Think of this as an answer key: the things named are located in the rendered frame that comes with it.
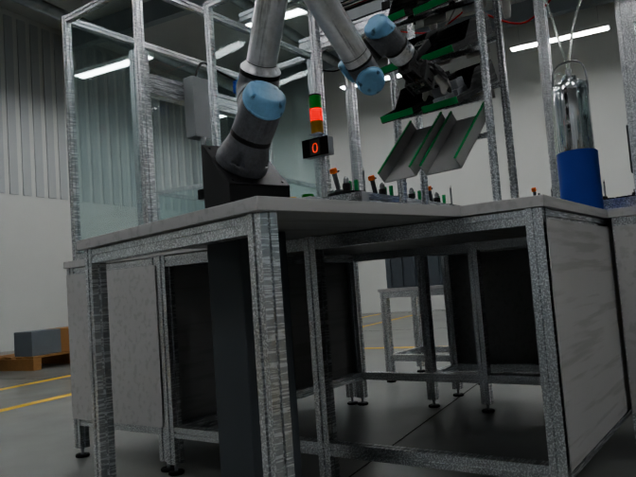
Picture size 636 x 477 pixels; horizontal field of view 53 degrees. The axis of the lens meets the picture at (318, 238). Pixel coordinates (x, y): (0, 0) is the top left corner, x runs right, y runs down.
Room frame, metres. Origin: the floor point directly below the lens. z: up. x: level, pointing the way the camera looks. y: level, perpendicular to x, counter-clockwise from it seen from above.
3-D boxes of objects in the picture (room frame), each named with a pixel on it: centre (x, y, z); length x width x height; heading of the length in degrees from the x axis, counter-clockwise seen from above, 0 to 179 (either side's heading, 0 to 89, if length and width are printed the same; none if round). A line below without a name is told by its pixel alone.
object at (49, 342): (7.44, 3.15, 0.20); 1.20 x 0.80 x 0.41; 153
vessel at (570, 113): (2.54, -1.07, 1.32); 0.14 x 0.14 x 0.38
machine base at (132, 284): (3.23, 0.49, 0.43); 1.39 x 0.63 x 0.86; 144
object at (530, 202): (2.60, -0.37, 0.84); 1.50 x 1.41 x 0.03; 54
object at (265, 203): (1.82, 0.17, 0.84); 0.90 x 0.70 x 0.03; 43
